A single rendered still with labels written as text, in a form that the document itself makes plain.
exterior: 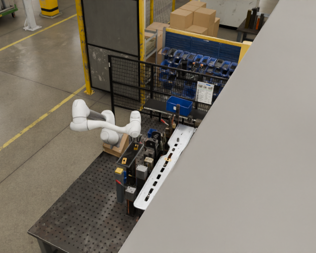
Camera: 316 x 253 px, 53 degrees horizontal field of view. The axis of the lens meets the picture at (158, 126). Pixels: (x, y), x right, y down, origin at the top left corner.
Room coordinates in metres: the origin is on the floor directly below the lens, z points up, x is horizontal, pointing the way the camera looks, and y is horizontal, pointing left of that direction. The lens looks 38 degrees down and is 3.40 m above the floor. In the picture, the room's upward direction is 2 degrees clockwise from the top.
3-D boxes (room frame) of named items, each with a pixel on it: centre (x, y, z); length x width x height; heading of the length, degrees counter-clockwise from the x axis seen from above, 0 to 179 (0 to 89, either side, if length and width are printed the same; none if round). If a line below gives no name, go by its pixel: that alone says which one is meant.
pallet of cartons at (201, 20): (7.54, -0.81, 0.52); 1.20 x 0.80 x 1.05; 152
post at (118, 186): (2.18, 0.36, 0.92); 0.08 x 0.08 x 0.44; 70
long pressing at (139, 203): (2.50, -0.12, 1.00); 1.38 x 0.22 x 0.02; 160
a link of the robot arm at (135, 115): (2.51, 0.22, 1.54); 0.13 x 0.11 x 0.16; 3
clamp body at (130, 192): (2.03, 0.24, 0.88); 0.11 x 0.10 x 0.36; 70
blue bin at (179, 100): (3.43, -0.26, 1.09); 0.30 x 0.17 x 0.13; 64
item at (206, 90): (3.45, -0.57, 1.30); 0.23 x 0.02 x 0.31; 70
